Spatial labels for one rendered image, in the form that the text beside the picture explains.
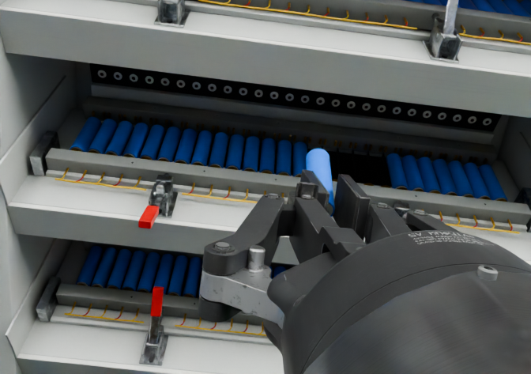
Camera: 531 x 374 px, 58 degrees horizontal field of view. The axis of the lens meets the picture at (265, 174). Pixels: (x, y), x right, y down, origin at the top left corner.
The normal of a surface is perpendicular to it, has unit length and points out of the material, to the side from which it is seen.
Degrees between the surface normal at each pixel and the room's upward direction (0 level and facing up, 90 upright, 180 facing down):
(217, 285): 81
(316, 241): 89
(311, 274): 8
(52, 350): 21
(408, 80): 111
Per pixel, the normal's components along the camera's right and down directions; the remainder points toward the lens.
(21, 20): -0.05, 0.65
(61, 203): 0.11, -0.76
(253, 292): -0.47, 0.11
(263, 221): 0.12, -0.98
